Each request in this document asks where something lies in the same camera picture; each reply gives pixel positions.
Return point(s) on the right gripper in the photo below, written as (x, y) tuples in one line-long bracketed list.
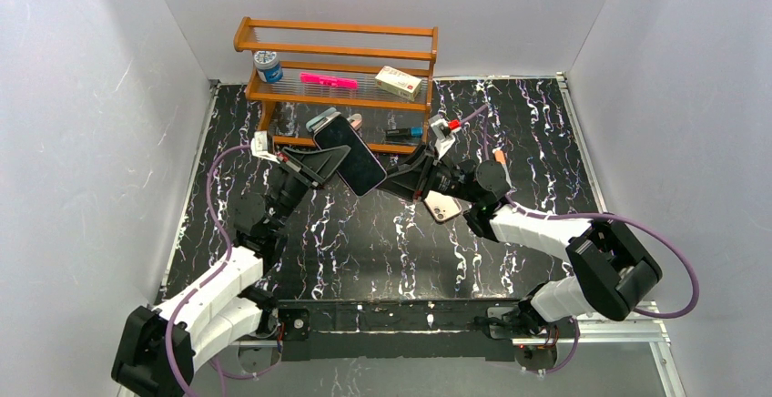
[(424, 174)]

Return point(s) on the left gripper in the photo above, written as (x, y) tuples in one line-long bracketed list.
[(297, 169)]

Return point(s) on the black smartphone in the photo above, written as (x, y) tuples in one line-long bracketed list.
[(360, 170)]

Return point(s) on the pink phone case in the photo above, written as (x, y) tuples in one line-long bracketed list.
[(442, 208)]

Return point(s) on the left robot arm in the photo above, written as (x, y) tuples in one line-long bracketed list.
[(162, 346)]

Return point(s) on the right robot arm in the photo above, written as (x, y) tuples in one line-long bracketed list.
[(612, 271)]

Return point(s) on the teal grey stapler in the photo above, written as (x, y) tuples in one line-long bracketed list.
[(318, 120)]

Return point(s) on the black blue marker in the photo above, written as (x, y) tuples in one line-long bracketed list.
[(403, 133)]

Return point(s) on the pink plastic tool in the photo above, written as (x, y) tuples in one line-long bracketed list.
[(329, 81)]

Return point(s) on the orange white glue stick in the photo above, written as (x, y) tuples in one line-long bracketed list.
[(500, 157)]

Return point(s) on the orange wooden shelf rack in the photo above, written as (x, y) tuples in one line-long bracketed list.
[(353, 51)]

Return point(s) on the white cardboard box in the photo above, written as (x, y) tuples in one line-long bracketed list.
[(399, 83)]

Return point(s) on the blue white round jar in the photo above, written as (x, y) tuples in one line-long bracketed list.
[(268, 66)]

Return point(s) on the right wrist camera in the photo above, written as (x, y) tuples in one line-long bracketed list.
[(444, 131)]

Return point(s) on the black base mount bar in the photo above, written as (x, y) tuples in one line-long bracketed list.
[(391, 329)]

